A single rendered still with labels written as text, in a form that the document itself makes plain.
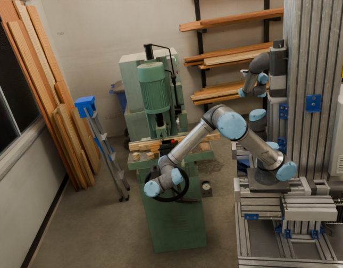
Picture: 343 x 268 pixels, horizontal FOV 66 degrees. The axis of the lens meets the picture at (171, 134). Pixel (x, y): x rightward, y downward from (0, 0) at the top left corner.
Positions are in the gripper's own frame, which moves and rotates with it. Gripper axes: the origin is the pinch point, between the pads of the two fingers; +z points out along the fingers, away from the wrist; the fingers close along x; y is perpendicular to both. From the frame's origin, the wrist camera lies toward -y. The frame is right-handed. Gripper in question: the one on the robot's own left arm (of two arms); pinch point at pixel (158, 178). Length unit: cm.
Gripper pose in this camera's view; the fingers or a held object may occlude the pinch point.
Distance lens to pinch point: 161.9
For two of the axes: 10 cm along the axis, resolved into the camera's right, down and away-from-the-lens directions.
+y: 1.6, 9.8, -0.9
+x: 9.9, -1.6, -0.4
